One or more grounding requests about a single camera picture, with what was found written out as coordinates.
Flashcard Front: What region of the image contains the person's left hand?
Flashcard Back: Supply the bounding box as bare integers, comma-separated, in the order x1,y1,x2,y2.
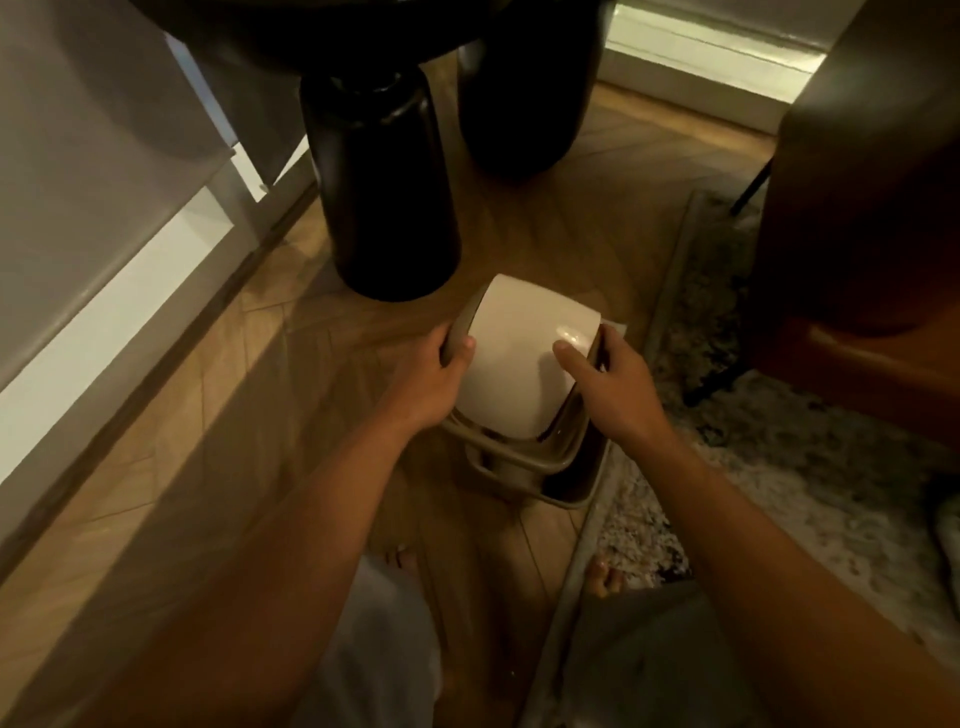
377,322,478,438

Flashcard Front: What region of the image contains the person's right hand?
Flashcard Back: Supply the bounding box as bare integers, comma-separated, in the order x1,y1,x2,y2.
552,324,678,460

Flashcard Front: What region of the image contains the beige swing bin lid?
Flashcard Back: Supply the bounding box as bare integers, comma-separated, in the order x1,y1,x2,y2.
438,273,628,478

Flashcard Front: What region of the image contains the person's left forearm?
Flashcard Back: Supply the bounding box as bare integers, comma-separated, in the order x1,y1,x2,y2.
71,408,451,728

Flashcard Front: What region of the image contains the person's right forearm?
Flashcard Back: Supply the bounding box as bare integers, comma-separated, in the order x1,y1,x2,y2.
631,429,960,728

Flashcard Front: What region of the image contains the taupe plastic trash bin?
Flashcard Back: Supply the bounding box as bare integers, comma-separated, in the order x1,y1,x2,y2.
463,420,612,512

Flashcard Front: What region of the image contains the person's right foot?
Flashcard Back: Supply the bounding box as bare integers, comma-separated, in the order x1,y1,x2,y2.
582,555,627,600

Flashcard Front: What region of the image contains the grey patterned rug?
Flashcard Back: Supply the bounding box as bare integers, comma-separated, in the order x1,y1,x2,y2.
519,187,960,728

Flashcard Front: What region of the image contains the person's right trouser leg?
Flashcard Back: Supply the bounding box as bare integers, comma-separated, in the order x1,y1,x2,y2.
553,581,755,728

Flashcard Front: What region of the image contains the person's trouser leg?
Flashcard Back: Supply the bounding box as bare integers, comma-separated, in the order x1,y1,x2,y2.
553,581,755,728
291,555,445,728

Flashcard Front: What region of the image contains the person's left trouser leg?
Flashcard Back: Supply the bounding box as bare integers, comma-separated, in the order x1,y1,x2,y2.
291,555,445,728

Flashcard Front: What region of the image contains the brown armchair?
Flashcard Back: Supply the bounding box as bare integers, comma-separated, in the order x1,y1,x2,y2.
731,0,960,453

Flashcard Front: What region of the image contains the black table top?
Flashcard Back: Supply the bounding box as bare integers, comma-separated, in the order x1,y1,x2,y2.
127,0,610,80

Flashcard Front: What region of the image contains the white cabinet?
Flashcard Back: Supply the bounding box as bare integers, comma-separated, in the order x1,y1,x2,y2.
0,0,320,545

